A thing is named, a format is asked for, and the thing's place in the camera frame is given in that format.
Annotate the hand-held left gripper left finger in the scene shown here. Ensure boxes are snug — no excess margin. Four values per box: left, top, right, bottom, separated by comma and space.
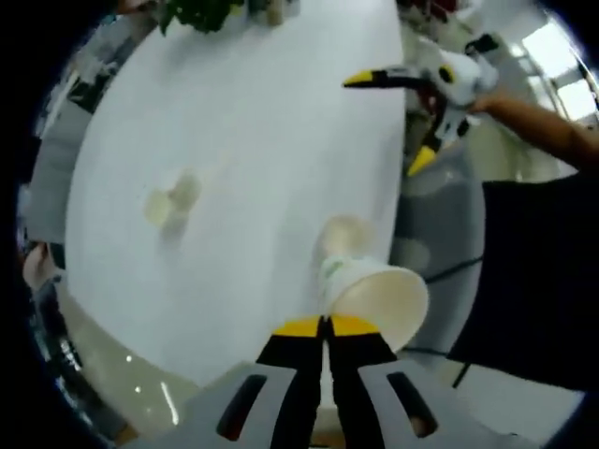
125, 315, 325, 449

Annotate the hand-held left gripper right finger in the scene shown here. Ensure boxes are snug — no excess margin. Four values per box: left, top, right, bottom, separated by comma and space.
327, 314, 539, 449

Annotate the person's right hand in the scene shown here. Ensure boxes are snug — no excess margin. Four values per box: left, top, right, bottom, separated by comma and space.
470, 91, 509, 117

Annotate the light grey chair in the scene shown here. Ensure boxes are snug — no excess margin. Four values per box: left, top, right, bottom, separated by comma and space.
397, 139, 483, 361

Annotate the bright window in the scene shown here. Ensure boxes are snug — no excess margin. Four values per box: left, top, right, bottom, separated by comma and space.
521, 21, 599, 125

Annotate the small beige container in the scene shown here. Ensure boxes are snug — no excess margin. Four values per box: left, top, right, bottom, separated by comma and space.
264, 0, 287, 25

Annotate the person's black shirt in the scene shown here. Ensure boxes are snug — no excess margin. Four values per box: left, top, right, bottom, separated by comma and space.
446, 171, 599, 395

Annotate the potted green plant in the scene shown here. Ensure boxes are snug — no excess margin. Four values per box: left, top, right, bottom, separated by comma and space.
158, 0, 245, 37

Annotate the grey office chair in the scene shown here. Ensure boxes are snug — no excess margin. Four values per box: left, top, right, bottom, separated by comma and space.
30, 139, 80, 244

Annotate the black cable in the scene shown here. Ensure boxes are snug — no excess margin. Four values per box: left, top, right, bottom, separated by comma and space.
423, 254, 486, 284

